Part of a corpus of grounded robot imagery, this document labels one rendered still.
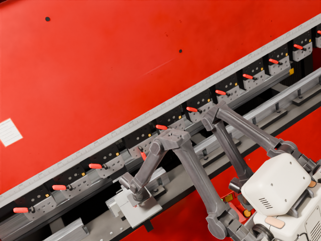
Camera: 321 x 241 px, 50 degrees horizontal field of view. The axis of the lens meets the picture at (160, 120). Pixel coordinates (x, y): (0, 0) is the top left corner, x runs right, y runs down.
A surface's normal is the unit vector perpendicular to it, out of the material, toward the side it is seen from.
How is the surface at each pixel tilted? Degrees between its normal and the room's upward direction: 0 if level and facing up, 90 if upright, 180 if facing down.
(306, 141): 90
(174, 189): 0
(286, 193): 48
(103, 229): 0
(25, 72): 90
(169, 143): 81
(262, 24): 90
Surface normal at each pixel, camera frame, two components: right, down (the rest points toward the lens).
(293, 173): 0.29, -0.34
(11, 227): -0.29, -0.79
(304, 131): 0.47, 0.38
